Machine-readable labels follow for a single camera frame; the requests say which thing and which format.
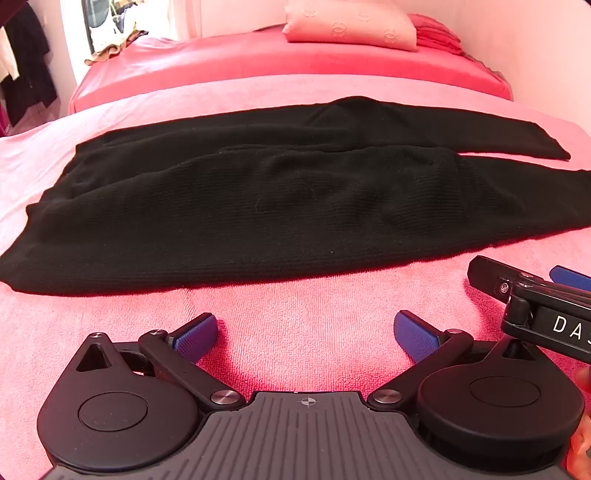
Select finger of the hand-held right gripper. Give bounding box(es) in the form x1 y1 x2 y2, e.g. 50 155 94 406
467 256 549 303
549 265 591 293

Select beige crumpled cloth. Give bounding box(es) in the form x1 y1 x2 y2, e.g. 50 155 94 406
84 30 150 66

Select hanging black coat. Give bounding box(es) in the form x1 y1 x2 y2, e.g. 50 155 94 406
0 2 59 128

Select hanging white garment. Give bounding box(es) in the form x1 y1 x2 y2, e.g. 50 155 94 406
0 31 20 82

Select pink bed blanket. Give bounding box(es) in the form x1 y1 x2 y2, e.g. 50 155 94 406
0 73 591 480

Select folded red ruffled cloth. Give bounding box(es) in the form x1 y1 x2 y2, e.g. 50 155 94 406
408 12 465 57

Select black pants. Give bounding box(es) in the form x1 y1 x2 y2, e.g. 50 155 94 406
0 95 591 296

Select pale pink pillow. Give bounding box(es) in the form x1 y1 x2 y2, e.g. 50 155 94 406
282 0 419 52

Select person's right hand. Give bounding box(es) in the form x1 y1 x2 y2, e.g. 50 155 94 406
569 366 591 480

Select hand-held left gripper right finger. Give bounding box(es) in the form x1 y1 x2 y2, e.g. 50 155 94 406
367 309 525 411

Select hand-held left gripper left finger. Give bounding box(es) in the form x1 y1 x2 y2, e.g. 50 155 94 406
70 312 245 411

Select bed with red sheet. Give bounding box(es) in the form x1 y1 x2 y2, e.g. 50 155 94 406
68 22 515 114

